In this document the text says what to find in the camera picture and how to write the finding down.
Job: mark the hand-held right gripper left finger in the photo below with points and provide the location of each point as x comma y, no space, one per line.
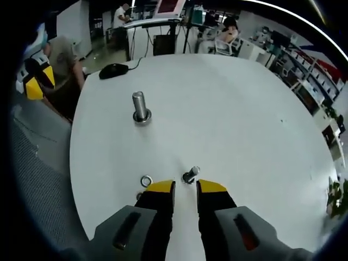
130,225

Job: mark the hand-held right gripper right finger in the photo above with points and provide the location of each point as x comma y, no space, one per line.
233,225

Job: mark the small metal washer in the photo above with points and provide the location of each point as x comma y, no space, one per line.
142,182

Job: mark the thin threaded metal stud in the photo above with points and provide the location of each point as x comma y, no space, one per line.
191,174

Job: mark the thick metal stud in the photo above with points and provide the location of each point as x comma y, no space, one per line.
139,104

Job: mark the black computer mouse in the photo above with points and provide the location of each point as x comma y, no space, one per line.
112,70

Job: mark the grey mesh office chair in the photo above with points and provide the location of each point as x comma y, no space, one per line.
40,176

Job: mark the green potted plant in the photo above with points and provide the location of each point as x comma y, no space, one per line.
338,198

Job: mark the white framed monitor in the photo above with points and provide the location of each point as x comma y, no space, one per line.
168,8

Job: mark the storage shelf with white bins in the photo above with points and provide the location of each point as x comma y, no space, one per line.
310,70

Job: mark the white swivel chair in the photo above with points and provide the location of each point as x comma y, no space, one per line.
227,46

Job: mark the curved ceiling light strip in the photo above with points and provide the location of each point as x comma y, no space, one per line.
320,30

